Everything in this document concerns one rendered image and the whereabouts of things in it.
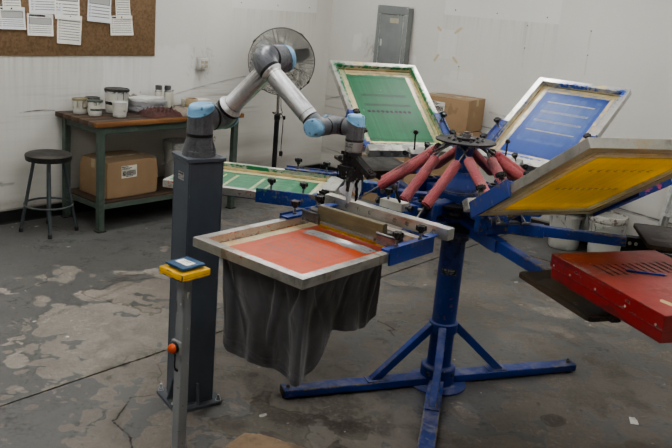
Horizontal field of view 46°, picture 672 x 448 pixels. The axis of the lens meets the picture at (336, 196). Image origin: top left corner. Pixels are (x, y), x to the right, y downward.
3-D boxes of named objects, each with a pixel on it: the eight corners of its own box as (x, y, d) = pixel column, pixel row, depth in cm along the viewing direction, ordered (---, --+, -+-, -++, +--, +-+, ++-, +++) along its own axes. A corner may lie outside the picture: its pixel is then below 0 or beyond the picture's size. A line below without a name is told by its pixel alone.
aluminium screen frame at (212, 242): (302, 290, 267) (302, 279, 266) (192, 246, 303) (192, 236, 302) (431, 248, 325) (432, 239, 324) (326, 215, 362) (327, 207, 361)
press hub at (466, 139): (446, 408, 389) (481, 141, 357) (384, 380, 413) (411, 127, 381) (486, 384, 418) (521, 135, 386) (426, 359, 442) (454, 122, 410)
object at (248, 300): (296, 390, 287) (304, 279, 277) (215, 348, 315) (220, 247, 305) (302, 387, 290) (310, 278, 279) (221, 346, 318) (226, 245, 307)
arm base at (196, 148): (176, 152, 352) (177, 130, 349) (207, 150, 360) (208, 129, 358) (190, 158, 340) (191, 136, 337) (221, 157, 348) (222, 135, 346)
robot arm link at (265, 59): (250, 38, 318) (324, 125, 306) (267, 38, 327) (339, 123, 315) (236, 59, 324) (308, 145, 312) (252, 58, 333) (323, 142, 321)
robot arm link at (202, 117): (180, 132, 346) (181, 101, 342) (200, 129, 357) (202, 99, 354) (201, 136, 340) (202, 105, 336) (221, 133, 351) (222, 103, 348)
